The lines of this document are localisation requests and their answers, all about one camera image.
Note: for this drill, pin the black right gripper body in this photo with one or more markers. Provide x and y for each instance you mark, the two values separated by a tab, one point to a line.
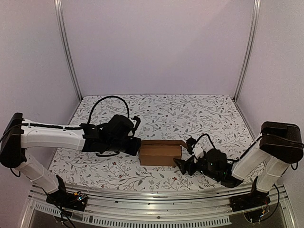
190	166

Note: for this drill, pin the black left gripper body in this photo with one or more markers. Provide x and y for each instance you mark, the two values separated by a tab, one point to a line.
118	146

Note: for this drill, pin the brown cardboard box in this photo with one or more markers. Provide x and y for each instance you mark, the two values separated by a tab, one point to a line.
160	152

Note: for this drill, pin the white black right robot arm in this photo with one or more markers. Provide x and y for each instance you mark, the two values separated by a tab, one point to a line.
279	143

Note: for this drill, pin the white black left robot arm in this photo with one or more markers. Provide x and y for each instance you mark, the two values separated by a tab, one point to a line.
105	140

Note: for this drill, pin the floral patterned table mat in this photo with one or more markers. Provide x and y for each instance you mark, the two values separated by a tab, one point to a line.
213	119

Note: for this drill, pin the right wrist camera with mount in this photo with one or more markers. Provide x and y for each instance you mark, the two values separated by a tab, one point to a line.
194	149

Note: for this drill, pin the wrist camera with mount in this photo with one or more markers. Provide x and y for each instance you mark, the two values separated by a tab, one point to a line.
194	149
136	122

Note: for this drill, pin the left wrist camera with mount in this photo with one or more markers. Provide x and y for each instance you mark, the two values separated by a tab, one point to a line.
136	122

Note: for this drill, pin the aluminium front rail frame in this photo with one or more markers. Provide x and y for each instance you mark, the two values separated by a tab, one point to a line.
107	208

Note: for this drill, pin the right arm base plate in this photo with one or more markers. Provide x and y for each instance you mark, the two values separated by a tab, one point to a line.
251	200

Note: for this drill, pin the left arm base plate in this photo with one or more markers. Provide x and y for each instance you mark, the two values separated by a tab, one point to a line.
63	199

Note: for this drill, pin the left aluminium corner post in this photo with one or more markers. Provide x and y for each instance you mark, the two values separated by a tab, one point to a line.
66	48

